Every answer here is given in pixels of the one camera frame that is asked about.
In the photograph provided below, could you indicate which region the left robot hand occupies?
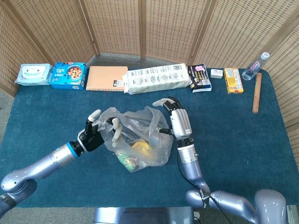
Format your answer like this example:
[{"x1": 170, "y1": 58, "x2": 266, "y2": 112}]
[{"x1": 77, "y1": 109, "x2": 123, "y2": 153}]

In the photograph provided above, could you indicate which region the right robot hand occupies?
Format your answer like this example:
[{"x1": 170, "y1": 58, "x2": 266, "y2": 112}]
[{"x1": 152, "y1": 96, "x2": 192, "y2": 140}]

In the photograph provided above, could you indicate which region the clear plastic bag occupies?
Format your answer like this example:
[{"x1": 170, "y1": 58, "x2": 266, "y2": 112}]
[{"x1": 97, "y1": 105, "x2": 175, "y2": 173}]

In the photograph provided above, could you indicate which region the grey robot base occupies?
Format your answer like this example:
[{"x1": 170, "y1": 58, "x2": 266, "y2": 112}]
[{"x1": 93, "y1": 206, "x2": 195, "y2": 224}]

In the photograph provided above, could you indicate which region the green snack packet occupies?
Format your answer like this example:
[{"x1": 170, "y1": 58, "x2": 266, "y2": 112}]
[{"x1": 116, "y1": 153, "x2": 141, "y2": 173}]

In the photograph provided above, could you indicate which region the dark purple pad package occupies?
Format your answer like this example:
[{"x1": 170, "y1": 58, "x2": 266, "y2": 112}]
[{"x1": 187, "y1": 63, "x2": 213, "y2": 93}]

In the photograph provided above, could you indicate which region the long white printed package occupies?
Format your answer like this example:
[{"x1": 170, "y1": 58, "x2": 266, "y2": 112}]
[{"x1": 123, "y1": 63, "x2": 192, "y2": 95}]

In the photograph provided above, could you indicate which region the blue carpet table cover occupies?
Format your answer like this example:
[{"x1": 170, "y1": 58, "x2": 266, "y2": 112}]
[{"x1": 0, "y1": 67, "x2": 299, "y2": 208}]

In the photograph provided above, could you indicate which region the small white box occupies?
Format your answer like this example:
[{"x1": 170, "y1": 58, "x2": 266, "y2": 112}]
[{"x1": 210, "y1": 68, "x2": 223, "y2": 79}]

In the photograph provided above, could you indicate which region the orange spiral notebook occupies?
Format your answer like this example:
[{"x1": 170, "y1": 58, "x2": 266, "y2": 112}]
[{"x1": 85, "y1": 66, "x2": 129, "y2": 92}]

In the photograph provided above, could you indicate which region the yellow cardboard box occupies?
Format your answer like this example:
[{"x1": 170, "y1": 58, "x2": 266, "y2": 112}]
[{"x1": 223, "y1": 67, "x2": 244, "y2": 94}]

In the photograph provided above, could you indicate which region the blue cookie box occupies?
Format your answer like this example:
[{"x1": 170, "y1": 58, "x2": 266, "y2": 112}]
[{"x1": 50, "y1": 61, "x2": 88, "y2": 91}]

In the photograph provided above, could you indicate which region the wooden rolling stick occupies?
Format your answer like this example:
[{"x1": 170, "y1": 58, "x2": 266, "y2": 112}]
[{"x1": 252, "y1": 72, "x2": 263, "y2": 114}]

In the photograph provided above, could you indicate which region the light blue wet wipes pack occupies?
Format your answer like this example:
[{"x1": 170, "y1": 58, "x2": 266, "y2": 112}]
[{"x1": 14, "y1": 63, "x2": 53, "y2": 86}]

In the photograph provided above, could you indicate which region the clear water bottle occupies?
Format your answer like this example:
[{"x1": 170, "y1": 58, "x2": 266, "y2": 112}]
[{"x1": 242, "y1": 51, "x2": 271, "y2": 81}]

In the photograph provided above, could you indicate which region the wicker folding screen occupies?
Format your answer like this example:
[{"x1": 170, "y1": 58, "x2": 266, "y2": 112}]
[{"x1": 0, "y1": 0, "x2": 299, "y2": 168}]

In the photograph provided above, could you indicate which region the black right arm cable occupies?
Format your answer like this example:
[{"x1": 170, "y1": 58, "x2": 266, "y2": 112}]
[{"x1": 177, "y1": 151, "x2": 232, "y2": 224}]

